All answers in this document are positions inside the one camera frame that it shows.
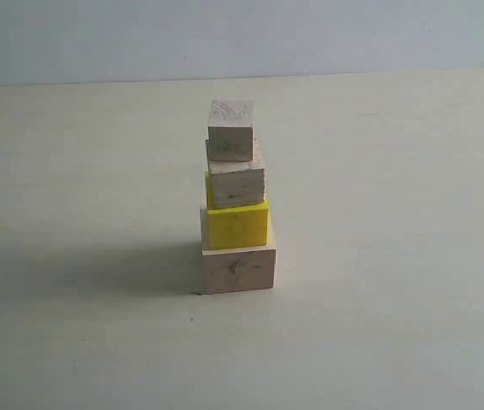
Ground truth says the yellow cube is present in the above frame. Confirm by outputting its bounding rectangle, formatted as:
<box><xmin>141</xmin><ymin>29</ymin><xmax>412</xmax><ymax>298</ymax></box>
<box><xmin>201</xmin><ymin>173</ymin><xmax>270</xmax><ymax>250</ymax></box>

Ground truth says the small wooden cube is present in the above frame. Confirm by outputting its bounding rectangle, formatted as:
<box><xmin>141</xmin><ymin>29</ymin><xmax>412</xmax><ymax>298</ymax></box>
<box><xmin>207</xmin><ymin>100</ymin><xmax>254</xmax><ymax>162</ymax></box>

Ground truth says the medium wooden cube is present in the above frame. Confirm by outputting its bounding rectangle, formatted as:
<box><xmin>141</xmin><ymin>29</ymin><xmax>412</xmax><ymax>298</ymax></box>
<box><xmin>205</xmin><ymin>139</ymin><xmax>265</xmax><ymax>208</ymax></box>

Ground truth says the large wooden cube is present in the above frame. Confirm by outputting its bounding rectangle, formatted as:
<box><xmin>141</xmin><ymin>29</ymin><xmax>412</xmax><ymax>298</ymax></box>
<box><xmin>199</xmin><ymin>207</ymin><xmax>277</xmax><ymax>296</ymax></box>

